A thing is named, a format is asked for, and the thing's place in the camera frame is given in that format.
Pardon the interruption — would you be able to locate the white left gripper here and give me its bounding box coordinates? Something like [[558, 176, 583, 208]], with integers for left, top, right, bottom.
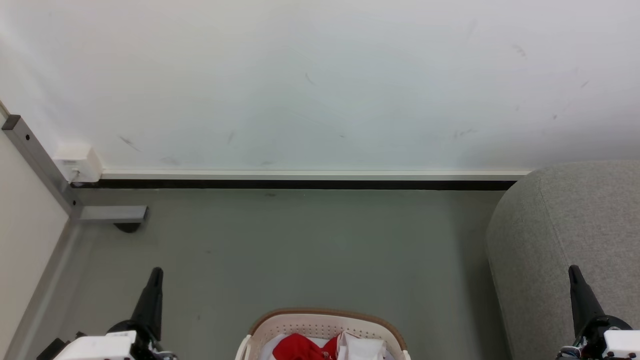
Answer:
[[52, 267, 177, 360]]

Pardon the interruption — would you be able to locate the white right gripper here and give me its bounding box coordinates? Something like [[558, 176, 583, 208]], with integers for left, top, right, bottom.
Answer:
[[556, 265, 640, 360]]

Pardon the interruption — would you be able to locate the red garment with white trim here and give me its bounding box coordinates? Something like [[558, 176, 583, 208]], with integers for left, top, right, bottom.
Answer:
[[272, 333, 346, 360]]

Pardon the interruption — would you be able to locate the grey fabric sofa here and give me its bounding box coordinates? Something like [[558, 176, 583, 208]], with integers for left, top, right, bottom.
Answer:
[[485, 161, 640, 360]]

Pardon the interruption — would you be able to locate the cream plastic laundry basket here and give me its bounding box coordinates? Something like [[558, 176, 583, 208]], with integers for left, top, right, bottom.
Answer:
[[235, 308, 412, 360]]

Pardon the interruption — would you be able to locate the black baseboard strip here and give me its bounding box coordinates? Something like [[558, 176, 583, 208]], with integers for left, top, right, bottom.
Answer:
[[71, 179, 519, 191]]

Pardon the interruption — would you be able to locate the white wall junction box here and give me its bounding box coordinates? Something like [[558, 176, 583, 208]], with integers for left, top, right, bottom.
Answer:
[[52, 145, 103, 184]]

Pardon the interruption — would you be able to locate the grey metal frame post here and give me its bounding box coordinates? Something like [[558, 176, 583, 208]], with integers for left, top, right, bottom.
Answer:
[[1, 114, 149, 224]]

